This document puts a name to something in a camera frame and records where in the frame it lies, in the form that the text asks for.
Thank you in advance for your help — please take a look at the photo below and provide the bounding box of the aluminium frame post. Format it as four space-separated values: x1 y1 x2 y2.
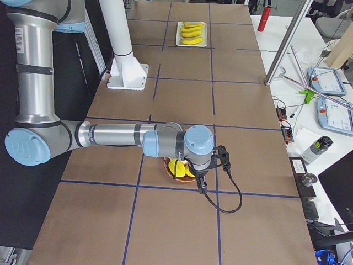
264 0 313 86

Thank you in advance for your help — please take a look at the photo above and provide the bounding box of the long reacher grabber tool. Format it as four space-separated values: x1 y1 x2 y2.
280 45 353 113

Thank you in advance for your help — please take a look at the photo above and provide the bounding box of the red cylinder bottle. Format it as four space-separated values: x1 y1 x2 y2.
257 5 272 32

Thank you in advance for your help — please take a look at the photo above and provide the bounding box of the white bear tray plate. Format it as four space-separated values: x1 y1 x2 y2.
175 22 208 47

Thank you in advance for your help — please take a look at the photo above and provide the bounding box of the ripe yellow banana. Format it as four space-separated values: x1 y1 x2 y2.
183 22 204 28

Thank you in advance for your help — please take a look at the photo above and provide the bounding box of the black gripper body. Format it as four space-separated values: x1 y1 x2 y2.
206 145 231 173

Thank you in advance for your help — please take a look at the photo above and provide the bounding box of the grey water bottle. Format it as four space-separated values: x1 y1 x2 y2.
301 136 333 165

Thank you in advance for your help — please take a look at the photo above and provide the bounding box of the yellow star fruit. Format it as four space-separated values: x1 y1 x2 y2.
168 158 187 178

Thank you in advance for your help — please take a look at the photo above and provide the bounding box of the blue teach pendant near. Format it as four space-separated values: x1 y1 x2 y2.
317 97 352 135

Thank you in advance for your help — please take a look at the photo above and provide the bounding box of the small metal cup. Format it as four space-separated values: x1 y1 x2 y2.
301 172 318 187

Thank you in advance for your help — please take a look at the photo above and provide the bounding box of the yellow lemon fruit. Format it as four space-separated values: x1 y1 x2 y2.
184 165 195 178

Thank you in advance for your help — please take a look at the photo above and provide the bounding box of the wicker fruit basket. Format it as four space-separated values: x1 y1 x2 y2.
163 157 196 183

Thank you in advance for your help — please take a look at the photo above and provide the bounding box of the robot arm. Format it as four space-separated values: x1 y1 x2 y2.
4 1 230 194

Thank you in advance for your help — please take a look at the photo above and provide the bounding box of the blue teach pendant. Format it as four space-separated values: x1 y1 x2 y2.
307 67 347 96
317 97 352 135

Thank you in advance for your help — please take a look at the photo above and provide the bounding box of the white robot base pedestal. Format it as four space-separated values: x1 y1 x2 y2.
99 0 149 91

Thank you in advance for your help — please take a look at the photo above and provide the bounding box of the blue teach pendant far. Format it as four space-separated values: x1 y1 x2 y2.
307 67 347 96

